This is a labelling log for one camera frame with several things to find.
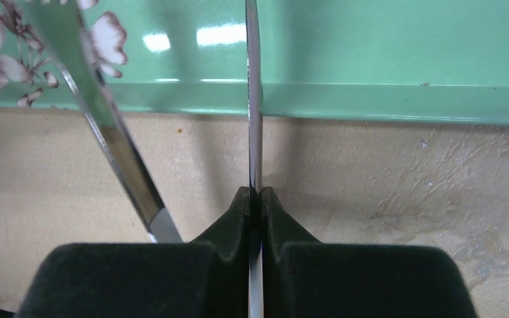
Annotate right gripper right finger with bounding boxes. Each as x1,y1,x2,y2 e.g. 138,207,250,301
261,187,477,317

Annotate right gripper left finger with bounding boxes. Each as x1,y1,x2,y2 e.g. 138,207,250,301
17,187,249,317

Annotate metal tongs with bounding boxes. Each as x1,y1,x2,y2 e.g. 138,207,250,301
22,1,264,317

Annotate green floral tray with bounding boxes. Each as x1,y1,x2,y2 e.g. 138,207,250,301
0,0,509,127

